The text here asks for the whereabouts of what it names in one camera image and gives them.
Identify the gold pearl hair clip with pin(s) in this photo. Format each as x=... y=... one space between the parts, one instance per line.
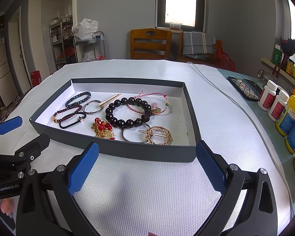
x=110 y=100

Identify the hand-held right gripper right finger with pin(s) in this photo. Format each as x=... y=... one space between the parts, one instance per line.
x=210 y=167

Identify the wooden chair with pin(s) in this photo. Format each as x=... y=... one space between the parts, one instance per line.
x=150 y=44
x=180 y=54

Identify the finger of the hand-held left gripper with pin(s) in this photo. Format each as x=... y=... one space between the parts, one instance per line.
x=27 y=150
x=8 y=125

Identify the person's left hand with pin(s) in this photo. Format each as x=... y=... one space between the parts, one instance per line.
x=7 y=206

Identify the white refrigerator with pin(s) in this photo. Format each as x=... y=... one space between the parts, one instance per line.
x=0 y=73

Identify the metal mug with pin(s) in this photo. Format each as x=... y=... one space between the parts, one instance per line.
x=266 y=75

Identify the gold round hair clip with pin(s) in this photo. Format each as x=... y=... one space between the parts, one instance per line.
x=167 y=137

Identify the clear food container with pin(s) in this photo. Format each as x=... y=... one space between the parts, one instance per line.
x=175 y=25

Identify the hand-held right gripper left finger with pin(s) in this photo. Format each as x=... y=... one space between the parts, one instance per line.
x=84 y=167

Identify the green box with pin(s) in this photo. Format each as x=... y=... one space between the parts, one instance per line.
x=276 y=55

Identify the black flat tray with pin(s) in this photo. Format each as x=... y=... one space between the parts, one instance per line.
x=243 y=88

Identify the white plastic bag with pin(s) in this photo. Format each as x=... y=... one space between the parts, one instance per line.
x=84 y=29

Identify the metal trolley cart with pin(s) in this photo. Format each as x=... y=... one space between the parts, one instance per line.
x=99 y=46

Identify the shiny silver bangle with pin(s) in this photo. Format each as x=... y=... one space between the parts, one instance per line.
x=84 y=108

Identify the metal shelf rack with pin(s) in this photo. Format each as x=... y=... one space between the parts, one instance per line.
x=61 y=41

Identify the grey plaid cloth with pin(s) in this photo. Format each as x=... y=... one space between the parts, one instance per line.
x=198 y=45

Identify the black flower bouquet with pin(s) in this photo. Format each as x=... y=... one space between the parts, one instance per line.
x=288 y=46

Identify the red bag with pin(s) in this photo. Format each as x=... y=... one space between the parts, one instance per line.
x=226 y=60

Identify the red box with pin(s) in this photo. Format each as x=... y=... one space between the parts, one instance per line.
x=36 y=78

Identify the white pill bottle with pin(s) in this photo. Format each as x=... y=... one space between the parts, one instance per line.
x=266 y=97
x=277 y=107

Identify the grey shallow box tray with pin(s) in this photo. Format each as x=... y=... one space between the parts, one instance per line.
x=179 y=113

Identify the dark grey metal bangle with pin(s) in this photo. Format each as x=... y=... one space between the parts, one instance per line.
x=123 y=132

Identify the small jar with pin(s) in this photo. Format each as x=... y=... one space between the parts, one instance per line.
x=290 y=67

